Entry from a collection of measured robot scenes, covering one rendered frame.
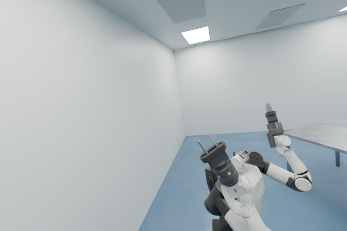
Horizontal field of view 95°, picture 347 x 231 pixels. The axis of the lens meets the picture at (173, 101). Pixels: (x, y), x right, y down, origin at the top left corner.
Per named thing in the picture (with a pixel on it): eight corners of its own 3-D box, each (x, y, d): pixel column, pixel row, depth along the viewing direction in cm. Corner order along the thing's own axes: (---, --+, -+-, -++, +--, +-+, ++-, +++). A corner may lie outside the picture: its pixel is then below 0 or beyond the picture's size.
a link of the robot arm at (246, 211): (219, 187, 68) (236, 221, 64) (238, 180, 66) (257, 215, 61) (220, 182, 74) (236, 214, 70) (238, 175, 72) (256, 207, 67)
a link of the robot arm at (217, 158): (196, 154, 71) (210, 177, 72) (203, 162, 62) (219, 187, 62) (218, 139, 73) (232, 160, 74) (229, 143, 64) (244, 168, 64)
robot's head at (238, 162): (231, 170, 97) (229, 156, 96) (239, 163, 103) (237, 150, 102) (241, 174, 92) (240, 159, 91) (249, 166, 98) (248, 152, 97)
